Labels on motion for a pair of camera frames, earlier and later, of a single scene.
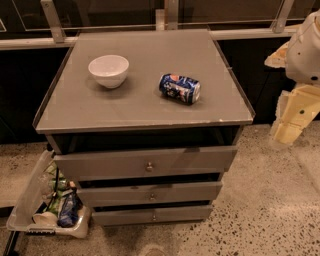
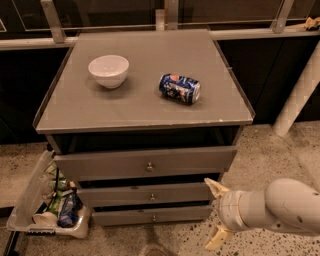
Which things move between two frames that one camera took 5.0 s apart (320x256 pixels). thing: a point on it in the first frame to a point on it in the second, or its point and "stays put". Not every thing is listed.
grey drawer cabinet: x=146 y=124 stays put
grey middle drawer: x=129 y=192 stays put
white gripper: x=304 y=55 to x=228 y=209
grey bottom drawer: x=151 y=215 stays put
